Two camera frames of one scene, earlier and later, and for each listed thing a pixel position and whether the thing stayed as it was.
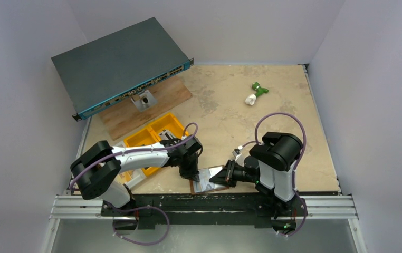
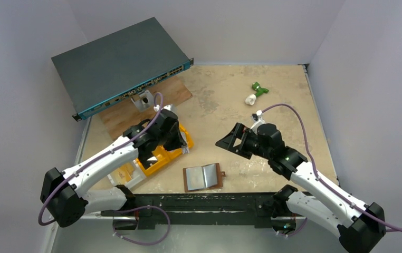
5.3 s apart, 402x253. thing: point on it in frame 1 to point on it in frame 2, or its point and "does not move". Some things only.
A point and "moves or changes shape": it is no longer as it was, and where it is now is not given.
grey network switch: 105,71 does not move
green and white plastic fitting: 251,98 does not move
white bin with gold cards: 130,177 does not move
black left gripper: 190,173 to 179,138
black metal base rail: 204,211 does not move
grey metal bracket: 143,100 does not move
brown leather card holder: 205,185 moves or changes shape
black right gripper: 229,172 to 241,140
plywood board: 125,117 does not move
